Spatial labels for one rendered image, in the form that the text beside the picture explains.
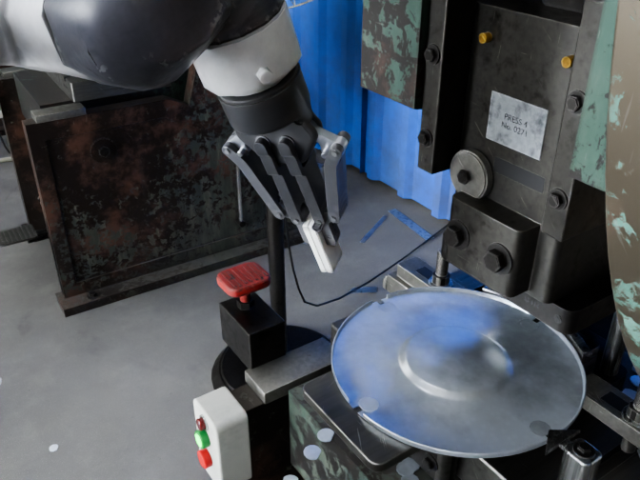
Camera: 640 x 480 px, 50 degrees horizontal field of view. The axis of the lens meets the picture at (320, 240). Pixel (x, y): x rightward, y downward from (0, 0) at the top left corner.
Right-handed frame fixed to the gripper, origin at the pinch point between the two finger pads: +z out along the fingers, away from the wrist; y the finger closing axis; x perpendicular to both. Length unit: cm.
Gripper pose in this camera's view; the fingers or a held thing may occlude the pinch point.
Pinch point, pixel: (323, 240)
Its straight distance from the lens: 71.2
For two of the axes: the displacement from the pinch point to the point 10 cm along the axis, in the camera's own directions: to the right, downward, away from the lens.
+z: 2.8, 6.9, 6.6
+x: 3.7, -7.2, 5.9
